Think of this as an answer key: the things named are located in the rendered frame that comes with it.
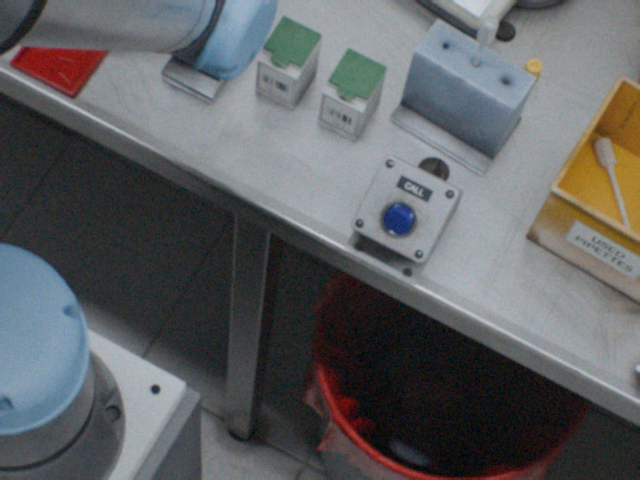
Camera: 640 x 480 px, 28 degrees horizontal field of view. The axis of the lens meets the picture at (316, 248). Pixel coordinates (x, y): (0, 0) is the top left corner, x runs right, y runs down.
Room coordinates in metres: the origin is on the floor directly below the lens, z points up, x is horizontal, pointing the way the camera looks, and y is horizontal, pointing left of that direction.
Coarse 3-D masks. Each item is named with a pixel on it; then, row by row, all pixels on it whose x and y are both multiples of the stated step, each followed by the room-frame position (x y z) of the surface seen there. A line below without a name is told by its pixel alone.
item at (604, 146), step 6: (600, 138) 0.61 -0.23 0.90; (606, 138) 0.61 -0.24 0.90; (600, 144) 0.60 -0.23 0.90; (606, 144) 0.60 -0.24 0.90; (612, 144) 0.61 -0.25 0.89; (600, 150) 0.60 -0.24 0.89; (606, 150) 0.60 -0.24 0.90; (612, 150) 0.60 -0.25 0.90; (600, 156) 0.59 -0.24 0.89; (606, 156) 0.59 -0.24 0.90; (612, 156) 0.59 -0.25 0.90; (600, 162) 0.59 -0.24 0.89; (606, 162) 0.59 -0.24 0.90; (612, 162) 0.59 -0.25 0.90
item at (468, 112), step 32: (448, 32) 0.64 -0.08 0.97; (416, 64) 0.61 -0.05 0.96; (448, 64) 0.60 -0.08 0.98; (480, 64) 0.61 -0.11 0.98; (512, 64) 0.62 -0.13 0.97; (416, 96) 0.61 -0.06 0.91; (448, 96) 0.60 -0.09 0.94; (480, 96) 0.59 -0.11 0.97; (512, 96) 0.59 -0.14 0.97; (416, 128) 0.59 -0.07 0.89; (448, 128) 0.59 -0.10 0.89; (480, 128) 0.58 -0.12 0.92; (512, 128) 0.60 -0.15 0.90; (480, 160) 0.57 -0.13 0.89
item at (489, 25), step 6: (486, 18) 0.61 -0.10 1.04; (492, 18) 0.61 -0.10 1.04; (486, 24) 0.61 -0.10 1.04; (492, 24) 0.61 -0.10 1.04; (498, 24) 0.61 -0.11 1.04; (480, 30) 0.61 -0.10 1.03; (486, 30) 0.60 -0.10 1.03; (492, 30) 0.60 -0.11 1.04; (480, 36) 0.61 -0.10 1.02; (486, 36) 0.60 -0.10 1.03; (492, 36) 0.61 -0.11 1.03; (480, 42) 0.60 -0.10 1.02; (486, 42) 0.60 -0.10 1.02
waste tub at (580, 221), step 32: (608, 96) 0.60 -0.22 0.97; (608, 128) 0.62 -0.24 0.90; (576, 160) 0.59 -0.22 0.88; (576, 192) 0.56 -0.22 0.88; (608, 192) 0.56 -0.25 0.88; (544, 224) 0.50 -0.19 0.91; (576, 224) 0.49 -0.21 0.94; (608, 224) 0.48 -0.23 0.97; (576, 256) 0.49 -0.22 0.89; (608, 256) 0.48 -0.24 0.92
